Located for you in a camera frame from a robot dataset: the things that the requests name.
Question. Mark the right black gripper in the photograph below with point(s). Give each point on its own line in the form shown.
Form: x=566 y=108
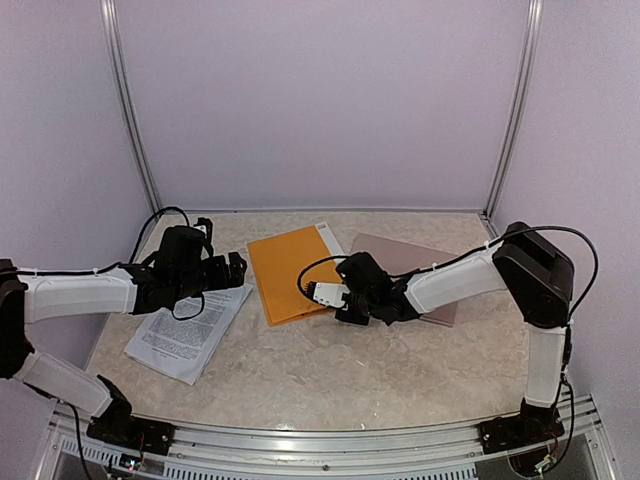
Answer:
x=351 y=318

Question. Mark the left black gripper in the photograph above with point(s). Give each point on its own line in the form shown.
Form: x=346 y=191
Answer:
x=236 y=278

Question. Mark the orange file folder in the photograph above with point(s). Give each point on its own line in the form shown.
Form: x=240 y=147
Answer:
x=277 y=262

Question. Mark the stack of printed papers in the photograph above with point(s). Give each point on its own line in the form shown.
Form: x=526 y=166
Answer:
x=180 y=343

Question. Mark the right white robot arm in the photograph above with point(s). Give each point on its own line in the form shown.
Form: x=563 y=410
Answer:
x=482 y=334

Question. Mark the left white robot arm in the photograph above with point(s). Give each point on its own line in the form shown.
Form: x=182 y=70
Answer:
x=184 y=266

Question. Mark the translucent grey plastic sheet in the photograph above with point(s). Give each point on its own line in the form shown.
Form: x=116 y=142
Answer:
x=397 y=257

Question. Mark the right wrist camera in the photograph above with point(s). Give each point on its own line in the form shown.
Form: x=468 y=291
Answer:
x=328 y=294

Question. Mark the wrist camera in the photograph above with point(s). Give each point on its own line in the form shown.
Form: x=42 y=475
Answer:
x=328 y=294
x=206 y=226

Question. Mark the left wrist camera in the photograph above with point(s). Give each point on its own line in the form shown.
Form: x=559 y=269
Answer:
x=206 y=226

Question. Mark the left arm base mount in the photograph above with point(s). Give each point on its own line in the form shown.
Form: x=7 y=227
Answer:
x=134 y=433

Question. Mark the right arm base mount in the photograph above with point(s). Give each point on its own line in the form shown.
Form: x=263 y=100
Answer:
x=508 y=433

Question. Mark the front aluminium rail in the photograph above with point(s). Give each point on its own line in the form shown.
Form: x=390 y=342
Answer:
x=446 y=451

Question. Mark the left aluminium frame post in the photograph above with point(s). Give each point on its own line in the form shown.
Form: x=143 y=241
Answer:
x=109 y=14

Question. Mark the aluminium frame post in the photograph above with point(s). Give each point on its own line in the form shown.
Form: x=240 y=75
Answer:
x=517 y=108
x=109 y=14

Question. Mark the right aluminium frame post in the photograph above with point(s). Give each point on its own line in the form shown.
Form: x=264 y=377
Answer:
x=517 y=108

